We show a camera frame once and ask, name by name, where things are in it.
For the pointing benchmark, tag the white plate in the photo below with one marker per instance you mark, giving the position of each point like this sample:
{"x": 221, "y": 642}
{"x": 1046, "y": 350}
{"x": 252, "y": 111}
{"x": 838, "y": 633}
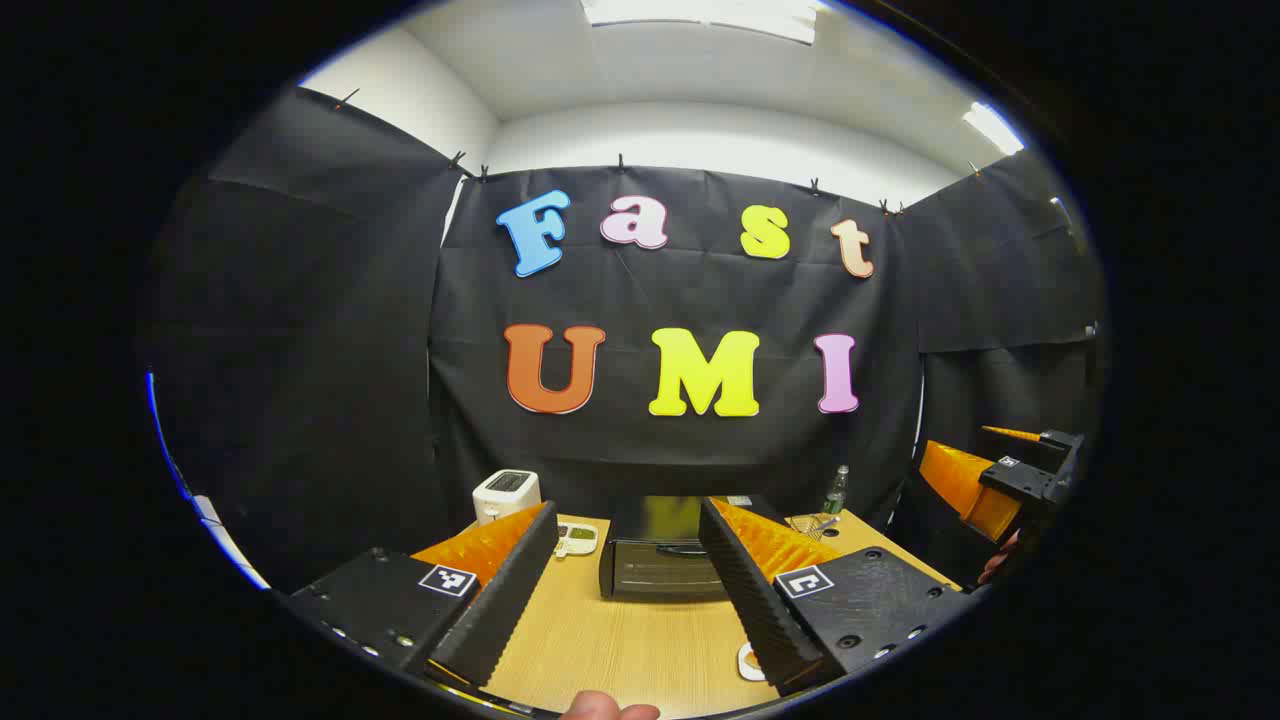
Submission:
{"x": 748, "y": 662}

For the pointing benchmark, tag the green label water bottle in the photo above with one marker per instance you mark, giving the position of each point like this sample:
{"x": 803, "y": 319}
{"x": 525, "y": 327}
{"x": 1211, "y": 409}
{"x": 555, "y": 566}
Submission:
{"x": 836, "y": 495}

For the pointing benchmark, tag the black electric oven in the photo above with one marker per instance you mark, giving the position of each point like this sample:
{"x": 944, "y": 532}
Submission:
{"x": 650, "y": 570}

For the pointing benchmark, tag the white toaster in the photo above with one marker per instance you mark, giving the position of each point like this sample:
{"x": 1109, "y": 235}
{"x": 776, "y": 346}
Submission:
{"x": 505, "y": 495}

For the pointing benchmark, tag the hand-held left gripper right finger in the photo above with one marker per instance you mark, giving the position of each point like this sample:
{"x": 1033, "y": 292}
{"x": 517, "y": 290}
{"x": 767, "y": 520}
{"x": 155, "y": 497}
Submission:
{"x": 755, "y": 600}

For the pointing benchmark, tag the ceiling light panel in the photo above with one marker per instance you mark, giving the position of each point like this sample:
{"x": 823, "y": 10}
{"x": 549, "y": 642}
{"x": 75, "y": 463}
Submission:
{"x": 700, "y": 15}
{"x": 992, "y": 127}

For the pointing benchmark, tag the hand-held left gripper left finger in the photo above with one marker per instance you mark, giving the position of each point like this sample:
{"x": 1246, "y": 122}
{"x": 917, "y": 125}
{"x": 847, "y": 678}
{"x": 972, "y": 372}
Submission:
{"x": 505, "y": 600}

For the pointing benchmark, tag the black backdrop cloth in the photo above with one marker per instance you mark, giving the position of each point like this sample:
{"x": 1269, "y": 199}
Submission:
{"x": 690, "y": 290}

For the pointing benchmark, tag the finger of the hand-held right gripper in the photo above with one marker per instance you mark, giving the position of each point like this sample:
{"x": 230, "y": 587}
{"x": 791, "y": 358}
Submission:
{"x": 1020, "y": 480}
{"x": 1062, "y": 445}

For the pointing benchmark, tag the small white tray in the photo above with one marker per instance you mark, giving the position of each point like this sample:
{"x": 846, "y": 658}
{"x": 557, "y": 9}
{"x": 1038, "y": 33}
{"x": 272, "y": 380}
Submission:
{"x": 577, "y": 541}

